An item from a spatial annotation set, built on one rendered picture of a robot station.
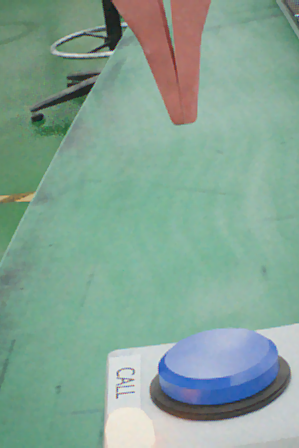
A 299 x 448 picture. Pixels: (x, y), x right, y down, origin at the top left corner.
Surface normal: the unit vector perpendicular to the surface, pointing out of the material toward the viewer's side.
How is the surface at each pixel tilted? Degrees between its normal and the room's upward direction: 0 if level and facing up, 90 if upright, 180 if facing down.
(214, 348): 3
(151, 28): 111
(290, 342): 0
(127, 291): 0
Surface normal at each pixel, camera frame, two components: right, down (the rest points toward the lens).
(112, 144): -0.14, -0.91
